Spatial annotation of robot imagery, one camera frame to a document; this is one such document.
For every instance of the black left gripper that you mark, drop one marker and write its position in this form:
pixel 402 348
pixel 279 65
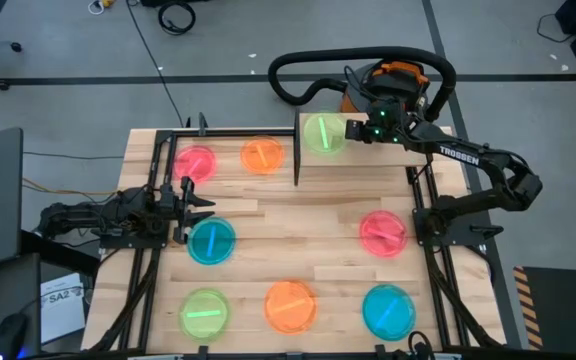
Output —
pixel 186 210

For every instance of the white paper sheet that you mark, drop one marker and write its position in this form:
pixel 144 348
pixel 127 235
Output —
pixel 63 315

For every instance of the green translucent plastic plate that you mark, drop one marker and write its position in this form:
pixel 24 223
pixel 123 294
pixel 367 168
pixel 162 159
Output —
pixel 203 315
pixel 313 132

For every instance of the teal translucent plastic plate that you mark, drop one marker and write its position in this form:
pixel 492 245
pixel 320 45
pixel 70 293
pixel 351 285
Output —
pixel 213 245
pixel 389 312

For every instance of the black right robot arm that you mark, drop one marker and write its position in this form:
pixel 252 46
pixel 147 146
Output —
pixel 468 157

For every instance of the black desk bar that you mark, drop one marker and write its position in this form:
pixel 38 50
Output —
pixel 58 252

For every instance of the orange and black vacuum cleaner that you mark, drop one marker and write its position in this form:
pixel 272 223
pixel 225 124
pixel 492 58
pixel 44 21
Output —
pixel 398 75

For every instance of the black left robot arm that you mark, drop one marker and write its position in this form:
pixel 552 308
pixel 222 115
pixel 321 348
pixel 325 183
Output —
pixel 78 215

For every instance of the pink translucent plastic plate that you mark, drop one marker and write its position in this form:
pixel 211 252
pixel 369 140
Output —
pixel 195 160
pixel 383 240

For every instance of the orange translucent plastic plate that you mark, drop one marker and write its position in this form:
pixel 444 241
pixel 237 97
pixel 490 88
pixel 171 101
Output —
pixel 290 307
pixel 263 155

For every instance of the black aluminium table frame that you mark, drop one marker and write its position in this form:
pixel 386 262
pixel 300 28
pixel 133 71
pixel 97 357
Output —
pixel 218 133

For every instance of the wooden shelf with black supports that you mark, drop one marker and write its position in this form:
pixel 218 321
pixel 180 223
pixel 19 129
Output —
pixel 368 155

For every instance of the black computer mouse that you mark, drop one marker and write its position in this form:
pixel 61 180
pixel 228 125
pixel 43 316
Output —
pixel 10 335

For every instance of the black mat with hazard stripes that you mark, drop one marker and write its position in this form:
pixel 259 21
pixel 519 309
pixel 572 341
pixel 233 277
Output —
pixel 568 310

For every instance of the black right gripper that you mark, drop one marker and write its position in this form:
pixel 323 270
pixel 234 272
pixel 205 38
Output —
pixel 385 131

